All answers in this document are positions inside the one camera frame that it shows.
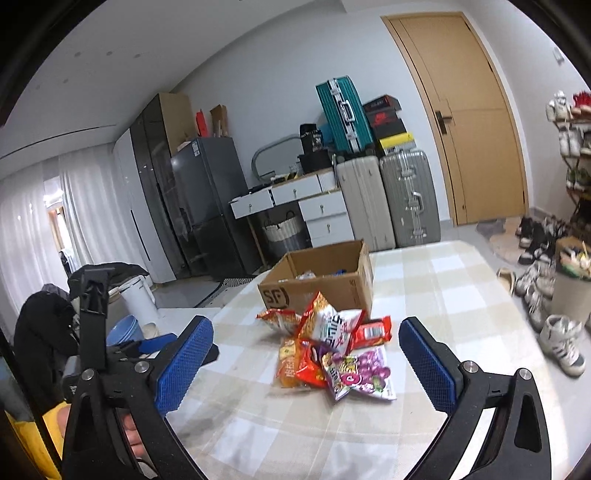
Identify purple grape candy bag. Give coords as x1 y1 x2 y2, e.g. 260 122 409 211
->
321 346 397 402

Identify red snack pouch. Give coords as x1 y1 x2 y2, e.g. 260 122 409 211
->
348 316 392 352

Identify orange bread snack pack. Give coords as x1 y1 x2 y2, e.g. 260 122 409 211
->
276 338 304 389

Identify small noodle snack bag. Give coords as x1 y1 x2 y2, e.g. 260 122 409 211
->
256 309 301 336

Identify large noodle snack bag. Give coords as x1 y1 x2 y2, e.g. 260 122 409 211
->
297 292 366 355

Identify red orange cookie pack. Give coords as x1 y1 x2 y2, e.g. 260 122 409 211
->
294 340 328 388

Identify person's left hand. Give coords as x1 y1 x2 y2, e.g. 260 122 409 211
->
57 405 151 462

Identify blue basin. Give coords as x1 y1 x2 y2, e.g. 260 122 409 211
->
106 315 144 347

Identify white trash bin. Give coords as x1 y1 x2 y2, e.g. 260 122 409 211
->
117 276 159 325

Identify plaid table cloth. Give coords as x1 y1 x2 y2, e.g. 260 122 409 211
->
167 241 569 479

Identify white sneaker on floor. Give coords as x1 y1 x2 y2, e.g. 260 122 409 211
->
538 315 586 378

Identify brown SF cardboard box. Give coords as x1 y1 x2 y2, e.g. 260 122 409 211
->
259 240 374 313

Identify woven laundry basket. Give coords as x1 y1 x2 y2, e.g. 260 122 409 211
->
263 210 310 259

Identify dark grey refrigerator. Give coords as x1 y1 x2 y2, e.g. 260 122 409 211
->
170 137 262 279

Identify beige suitcase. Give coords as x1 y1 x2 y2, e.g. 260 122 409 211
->
335 155 396 252

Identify white drawer desk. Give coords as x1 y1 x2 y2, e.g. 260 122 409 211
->
229 169 355 247

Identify silver suitcase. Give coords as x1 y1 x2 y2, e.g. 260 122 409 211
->
379 150 441 248

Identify oval mirror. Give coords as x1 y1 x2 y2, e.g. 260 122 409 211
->
250 134 303 183

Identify black glass cabinet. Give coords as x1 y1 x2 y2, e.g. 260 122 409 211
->
130 93 197 281

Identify stacked shoe boxes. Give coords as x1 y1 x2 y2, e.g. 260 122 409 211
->
363 95 416 155

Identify shoe rack with shoes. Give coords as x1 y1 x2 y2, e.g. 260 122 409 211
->
545 90 590 232

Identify teal suitcase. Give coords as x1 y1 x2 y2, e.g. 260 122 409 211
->
315 76 374 154

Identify wooden door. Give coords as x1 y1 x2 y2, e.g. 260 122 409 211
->
384 12 529 225

